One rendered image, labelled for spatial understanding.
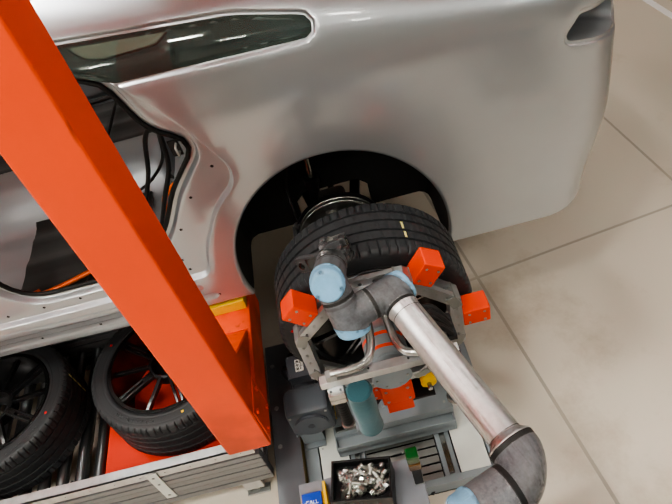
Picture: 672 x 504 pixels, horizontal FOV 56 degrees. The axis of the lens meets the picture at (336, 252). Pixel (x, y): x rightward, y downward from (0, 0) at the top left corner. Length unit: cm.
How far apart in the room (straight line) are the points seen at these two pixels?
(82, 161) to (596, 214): 278
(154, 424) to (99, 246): 119
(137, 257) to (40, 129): 39
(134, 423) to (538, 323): 184
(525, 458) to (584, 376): 156
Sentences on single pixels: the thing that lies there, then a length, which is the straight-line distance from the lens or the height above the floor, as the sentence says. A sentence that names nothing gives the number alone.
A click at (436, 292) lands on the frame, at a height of 102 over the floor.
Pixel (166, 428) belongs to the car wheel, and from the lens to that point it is 261.
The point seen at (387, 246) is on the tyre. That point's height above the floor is 117.
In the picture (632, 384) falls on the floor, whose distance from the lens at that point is 301.
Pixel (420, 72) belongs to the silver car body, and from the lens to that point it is 197.
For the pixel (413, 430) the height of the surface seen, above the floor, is 17.
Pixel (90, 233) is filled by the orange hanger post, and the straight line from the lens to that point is 156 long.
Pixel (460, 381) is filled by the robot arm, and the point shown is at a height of 123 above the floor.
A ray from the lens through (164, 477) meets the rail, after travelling 271.
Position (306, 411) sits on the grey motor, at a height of 40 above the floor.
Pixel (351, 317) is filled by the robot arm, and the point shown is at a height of 127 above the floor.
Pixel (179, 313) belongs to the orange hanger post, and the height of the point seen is 132.
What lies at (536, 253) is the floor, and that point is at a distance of 342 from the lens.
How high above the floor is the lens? 256
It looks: 46 degrees down
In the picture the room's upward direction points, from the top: 18 degrees counter-clockwise
